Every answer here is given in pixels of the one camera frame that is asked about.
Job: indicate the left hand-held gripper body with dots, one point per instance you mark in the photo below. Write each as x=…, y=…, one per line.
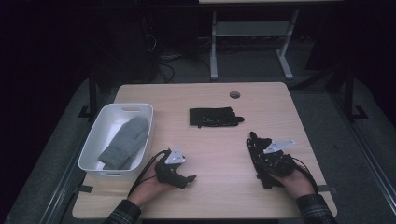
x=169, y=171

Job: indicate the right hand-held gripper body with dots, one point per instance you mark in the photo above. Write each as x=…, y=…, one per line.
x=278, y=161

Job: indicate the black glove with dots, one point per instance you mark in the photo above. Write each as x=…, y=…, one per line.
x=260, y=155
x=211, y=117

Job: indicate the grey fluffy mitten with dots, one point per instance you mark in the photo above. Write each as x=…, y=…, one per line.
x=132, y=162
x=126, y=140

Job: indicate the white plastic bin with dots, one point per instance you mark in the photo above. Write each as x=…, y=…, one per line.
x=102, y=130

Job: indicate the person's left hand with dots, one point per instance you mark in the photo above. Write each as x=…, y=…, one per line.
x=149, y=188

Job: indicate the person's right hand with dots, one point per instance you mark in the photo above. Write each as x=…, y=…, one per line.
x=297, y=185

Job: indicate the round grey table grommet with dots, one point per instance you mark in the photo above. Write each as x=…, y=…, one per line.
x=234, y=95

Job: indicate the black metal stand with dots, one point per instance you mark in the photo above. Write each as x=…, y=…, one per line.
x=350, y=96
x=92, y=93

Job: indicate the white metal stand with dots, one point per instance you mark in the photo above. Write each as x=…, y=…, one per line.
x=249, y=29

